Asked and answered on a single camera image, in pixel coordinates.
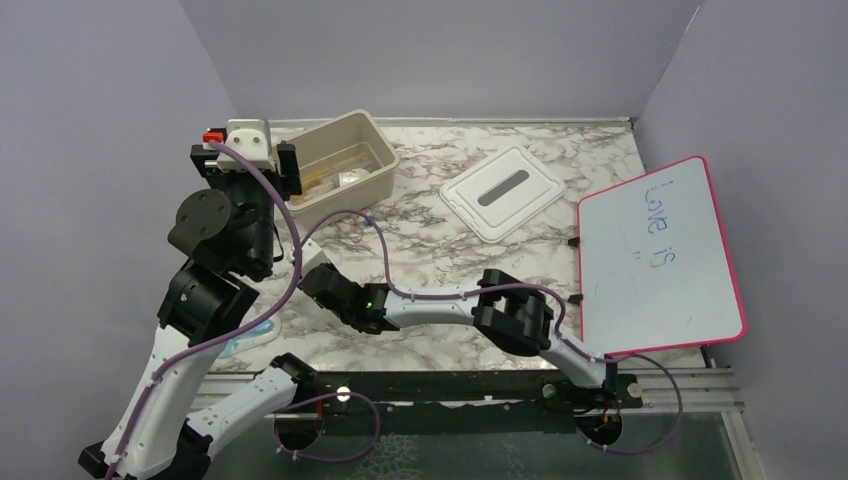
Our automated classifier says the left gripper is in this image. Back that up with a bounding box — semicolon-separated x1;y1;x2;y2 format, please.
197;139;303;271

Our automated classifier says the yellow rubber tube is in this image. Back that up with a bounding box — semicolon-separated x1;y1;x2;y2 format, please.
292;153;373;203

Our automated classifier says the white plastic lid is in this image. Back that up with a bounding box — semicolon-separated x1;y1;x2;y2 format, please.
439;146;565;243

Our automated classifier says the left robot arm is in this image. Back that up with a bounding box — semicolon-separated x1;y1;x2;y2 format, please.
78;140;315;479

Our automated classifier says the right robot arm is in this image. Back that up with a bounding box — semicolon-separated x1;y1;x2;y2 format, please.
299;263;617;407

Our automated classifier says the beige plastic bin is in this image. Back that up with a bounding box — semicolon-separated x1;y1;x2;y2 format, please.
287;110;400;231

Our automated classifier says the blue item in bag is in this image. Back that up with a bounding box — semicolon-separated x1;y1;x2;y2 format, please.
218;318;281;359

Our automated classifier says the pink framed whiteboard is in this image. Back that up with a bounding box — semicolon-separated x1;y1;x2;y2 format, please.
577;156;748;355

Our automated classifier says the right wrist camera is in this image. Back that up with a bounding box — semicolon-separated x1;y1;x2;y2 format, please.
290;240;331;277

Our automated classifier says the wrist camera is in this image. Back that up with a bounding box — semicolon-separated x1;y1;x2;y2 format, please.
202;119;278;171
290;240;331;277

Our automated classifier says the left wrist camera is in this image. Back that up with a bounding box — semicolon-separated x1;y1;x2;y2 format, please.
202;119;278;171

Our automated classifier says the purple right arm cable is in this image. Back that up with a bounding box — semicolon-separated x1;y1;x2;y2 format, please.
291;209;685;460

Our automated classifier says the black base frame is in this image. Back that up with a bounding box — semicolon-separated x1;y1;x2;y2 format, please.
272;370;643;439

